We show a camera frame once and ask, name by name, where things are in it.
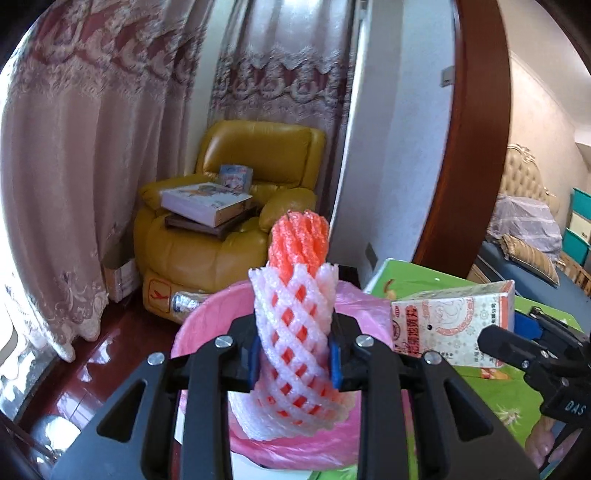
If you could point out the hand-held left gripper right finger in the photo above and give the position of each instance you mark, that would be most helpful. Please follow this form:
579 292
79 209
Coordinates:
334 369

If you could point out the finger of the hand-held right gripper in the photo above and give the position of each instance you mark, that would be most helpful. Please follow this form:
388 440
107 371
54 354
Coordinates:
526 325
503 344

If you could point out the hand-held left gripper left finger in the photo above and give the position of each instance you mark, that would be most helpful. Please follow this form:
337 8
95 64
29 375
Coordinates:
255 369

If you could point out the large white red foam net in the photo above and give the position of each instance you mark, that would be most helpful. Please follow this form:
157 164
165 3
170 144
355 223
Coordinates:
295 323

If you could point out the white red drink carton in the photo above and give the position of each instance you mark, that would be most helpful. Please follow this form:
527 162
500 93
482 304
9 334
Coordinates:
443 323

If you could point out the pink lined trash bin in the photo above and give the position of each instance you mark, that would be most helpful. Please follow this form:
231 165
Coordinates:
360 304

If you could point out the person's right hand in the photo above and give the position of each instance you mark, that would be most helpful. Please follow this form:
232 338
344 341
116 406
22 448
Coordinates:
538 443

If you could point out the green printed tablecloth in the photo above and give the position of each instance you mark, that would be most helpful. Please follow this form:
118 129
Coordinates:
498 401

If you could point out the striped pillow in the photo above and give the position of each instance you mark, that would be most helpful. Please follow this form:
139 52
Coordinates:
531 258

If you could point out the bed with blue sheet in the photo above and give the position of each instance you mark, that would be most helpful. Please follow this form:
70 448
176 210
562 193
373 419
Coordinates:
489 263

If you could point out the grey patterned quilt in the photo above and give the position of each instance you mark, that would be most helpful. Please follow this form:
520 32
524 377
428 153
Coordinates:
526 221

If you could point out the beige storage box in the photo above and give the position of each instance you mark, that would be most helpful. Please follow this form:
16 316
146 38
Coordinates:
581 227

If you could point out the dark brown tray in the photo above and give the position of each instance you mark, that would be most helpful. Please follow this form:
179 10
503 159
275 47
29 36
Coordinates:
217 230

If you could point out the beige tufted headboard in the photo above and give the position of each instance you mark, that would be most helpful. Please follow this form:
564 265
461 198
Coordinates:
521 180

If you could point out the cardboard box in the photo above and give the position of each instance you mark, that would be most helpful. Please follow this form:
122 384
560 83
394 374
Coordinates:
120 279

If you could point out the flat white printed box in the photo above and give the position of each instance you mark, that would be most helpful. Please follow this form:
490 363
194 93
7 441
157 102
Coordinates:
198 203

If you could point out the small blue white box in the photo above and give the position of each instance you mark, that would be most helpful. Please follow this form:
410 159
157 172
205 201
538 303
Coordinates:
235 177

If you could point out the yellow leather armchair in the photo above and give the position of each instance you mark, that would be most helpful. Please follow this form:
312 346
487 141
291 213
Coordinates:
258 152

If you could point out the pink lace curtain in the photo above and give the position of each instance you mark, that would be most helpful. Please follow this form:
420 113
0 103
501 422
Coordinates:
286 69
92 138

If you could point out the wooden crib rail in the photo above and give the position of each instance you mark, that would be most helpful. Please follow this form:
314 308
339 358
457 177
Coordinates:
577 277

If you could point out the grey wall socket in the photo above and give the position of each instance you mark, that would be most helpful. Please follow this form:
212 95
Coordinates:
372 256

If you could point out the brown wooden door frame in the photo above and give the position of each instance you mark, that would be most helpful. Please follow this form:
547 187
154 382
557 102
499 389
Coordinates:
475 138

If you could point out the grey wall switch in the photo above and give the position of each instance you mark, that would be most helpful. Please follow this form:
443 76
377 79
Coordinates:
448 76

